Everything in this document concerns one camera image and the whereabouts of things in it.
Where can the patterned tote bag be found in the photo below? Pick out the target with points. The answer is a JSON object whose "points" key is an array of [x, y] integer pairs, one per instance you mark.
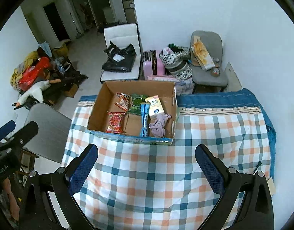
{"points": [[176, 61]]}

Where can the white goose plush toy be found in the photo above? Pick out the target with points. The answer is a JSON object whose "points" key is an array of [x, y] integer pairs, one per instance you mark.
{"points": [[35, 91]]}

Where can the lilac cloth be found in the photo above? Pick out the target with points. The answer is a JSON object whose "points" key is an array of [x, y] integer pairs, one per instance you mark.
{"points": [[157, 128]]}

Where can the yellow clothes pile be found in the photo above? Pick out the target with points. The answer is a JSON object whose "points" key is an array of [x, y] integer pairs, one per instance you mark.
{"points": [[21, 68]]}

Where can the brown wooden chair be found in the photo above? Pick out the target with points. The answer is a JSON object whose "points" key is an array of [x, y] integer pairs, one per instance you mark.
{"points": [[27, 162]]}

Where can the yellow white tissue pack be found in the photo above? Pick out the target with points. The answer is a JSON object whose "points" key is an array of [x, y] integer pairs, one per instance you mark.
{"points": [[156, 107]]}

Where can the orange panda snack packet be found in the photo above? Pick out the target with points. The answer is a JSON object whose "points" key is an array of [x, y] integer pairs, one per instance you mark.
{"points": [[123, 101]]}

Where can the red plastic bag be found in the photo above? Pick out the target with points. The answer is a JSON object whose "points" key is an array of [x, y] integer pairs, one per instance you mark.
{"points": [[32, 73]]}

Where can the pink suitcase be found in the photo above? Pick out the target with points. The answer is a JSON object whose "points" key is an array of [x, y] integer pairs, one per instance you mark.
{"points": [[152, 64]]}

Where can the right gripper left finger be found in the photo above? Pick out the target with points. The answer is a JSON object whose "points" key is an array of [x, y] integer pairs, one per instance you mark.
{"points": [[80, 167]]}

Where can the person's left hand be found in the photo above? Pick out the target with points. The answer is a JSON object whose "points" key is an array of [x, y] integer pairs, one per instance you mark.
{"points": [[14, 208]]}

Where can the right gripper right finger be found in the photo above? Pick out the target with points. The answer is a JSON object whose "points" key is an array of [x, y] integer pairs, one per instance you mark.
{"points": [[212, 168]]}

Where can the small cardboard box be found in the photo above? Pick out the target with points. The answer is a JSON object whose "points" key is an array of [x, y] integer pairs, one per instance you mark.
{"points": [[71, 92]]}

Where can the yellow printed paper bag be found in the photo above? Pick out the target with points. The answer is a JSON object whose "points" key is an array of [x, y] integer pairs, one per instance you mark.
{"points": [[201, 54]]}

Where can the red snack packet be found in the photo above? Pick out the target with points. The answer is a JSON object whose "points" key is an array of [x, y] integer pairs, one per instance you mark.
{"points": [[116, 122]]}

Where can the grey plastic chair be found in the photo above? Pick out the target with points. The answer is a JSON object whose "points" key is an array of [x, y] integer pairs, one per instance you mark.
{"points": [[53, 129]]}

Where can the black bag on chair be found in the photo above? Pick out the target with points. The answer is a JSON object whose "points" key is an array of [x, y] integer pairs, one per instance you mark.
{"points": [[119, 60]]}

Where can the long blue snack packet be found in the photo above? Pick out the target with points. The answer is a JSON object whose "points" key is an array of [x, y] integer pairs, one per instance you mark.
{"points": [[144, 108]]}

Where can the cardboard milk box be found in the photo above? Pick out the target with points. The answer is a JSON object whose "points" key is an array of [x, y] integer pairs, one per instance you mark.
{"points": [[105, 102]]}

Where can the green snack packet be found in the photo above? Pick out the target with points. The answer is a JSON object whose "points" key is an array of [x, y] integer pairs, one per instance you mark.
{"points": [[135, 102]]}

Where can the grey cushioned chair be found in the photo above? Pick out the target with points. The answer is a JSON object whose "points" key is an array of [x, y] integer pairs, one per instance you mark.
{"points": [[213, 43]]}

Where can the tape roll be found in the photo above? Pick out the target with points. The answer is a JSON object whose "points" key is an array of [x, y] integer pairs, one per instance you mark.
{"points": [[215, 72]]}

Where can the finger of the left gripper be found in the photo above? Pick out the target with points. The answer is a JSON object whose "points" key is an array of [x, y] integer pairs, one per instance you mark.
{"points": [[7, 129], [21, 137]]}

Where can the white padded chair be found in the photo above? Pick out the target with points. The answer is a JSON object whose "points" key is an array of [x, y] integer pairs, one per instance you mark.
{"points": [[122, 35]]}

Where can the plaid checkered blanket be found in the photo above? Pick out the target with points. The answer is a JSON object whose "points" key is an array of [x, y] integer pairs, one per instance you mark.
{"points": [[142, 186]]}

